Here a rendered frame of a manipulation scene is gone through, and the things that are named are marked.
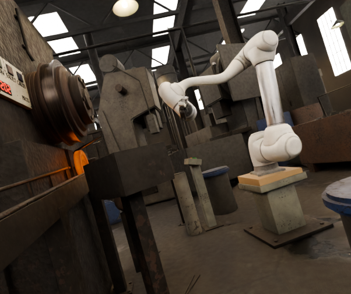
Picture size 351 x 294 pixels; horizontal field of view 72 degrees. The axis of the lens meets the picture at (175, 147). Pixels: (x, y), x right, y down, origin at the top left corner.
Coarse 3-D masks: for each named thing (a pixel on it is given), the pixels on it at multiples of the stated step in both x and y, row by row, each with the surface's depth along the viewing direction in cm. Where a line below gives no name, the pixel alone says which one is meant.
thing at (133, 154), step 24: (96, 168) 83; (120, 168) 72; (144, 168) 78; (168, 168) 84; (96, 192) 86; (120, 192) 73; (144, 216) 88; (144, 240) 86; (144, 264) 86; (168, 288) 88
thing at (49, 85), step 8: (48, 64) 122; (56, 64) 126; (40, 72) 117; (48, 72) 116; (40, 80) 114; (48, 80) 114; (56, 80) 117; (48, 88) 113; (56, 88) 114; (48, 96) 113; (56, 96) 113; (48, 104) 113; (56, 104) 114; (56, 112) 115; (64, 112) 116; (56, 120) 116; (64, 120) 117; (64, 128) 120; (72, 128) 122; (64, 136) 124; (72, 136) 126; (80, 136) 134
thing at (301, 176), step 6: (300, 174) 146; (306, 174) 147; (282, 180) 144; (288, 180) 145; (294, 180) 145; (240, 186) 169; (246, 186) 160; (252, 186) 150; (258, 186) 144; (264, 186) 142; (270, 186) 143; (276, 186) 143
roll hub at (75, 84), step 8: (72, 80) 125; (72, 88) 123; (80, 88) 133; (72, 96) 123; (80, 96) 123; (88, 96) 140; (80, 104) 124; (88, 104) 133; (80, 112) 126; (88, 112) 130; (88, 120) 132
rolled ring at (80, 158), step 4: (76, 152) 129; (80, 152) 131; (76, 156) 127; (80, 156) 129; (84, 156) 137; (76, 160) 126; (80, 160) 126; (84, 160) 139; (76, 164) 125; (80, 164) 125; (84, 164) 140; (76, 168) 125; (80, 168) 125; (80, 172) 125
